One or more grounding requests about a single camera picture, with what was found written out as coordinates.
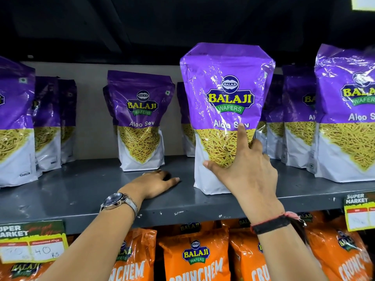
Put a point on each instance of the dark shelf board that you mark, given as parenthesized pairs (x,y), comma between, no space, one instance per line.
(175,20)

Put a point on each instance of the person's left fingers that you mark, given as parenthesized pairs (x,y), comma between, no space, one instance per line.
(168,182)

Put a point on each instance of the grey metal shelf board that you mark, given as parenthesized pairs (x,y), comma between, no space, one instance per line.
(88,196)

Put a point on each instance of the person's left forearm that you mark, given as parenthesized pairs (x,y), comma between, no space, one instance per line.
(93,245)

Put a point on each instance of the row of purple packets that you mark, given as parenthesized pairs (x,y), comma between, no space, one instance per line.
(140,99)

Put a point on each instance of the row of orange packets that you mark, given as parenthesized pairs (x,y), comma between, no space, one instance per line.
(196,260)

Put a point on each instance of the purple noodle snack pouch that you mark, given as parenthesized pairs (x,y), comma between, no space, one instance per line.
(225,84)

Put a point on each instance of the pale shelf label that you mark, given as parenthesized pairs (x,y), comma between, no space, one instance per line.
(363,2)

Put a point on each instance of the person's right thumb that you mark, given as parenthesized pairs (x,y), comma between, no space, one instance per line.
(216,171)

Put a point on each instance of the green yellow price tag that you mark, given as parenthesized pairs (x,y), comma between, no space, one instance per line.
(359,212)
(32,241)

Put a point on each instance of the person's left hand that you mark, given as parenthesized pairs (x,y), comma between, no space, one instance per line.
(146,185)

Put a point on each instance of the silver wrist watch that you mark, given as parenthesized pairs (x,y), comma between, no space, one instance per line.
(115,200)

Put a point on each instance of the person's right forearm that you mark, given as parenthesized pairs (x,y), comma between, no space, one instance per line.
(287,257)

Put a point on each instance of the black wrist band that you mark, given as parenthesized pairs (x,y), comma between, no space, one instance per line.
(269,226)

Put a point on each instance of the person's right hand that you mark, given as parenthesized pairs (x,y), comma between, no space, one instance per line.
(253,178)

